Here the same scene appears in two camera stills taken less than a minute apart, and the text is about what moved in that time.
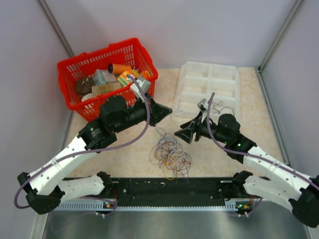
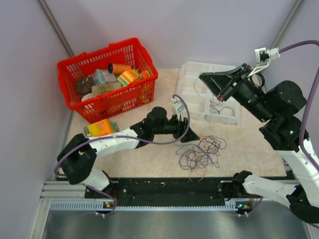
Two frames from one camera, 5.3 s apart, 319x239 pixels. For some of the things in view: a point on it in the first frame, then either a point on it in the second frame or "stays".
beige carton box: [97, 89] stays
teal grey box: [102, 76] stays
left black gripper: [157, 112] -> [181, 127]
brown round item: [83, 85] stays
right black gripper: [186, 134] -> [217, 81]
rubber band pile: [168, 153] -> [203, 153]
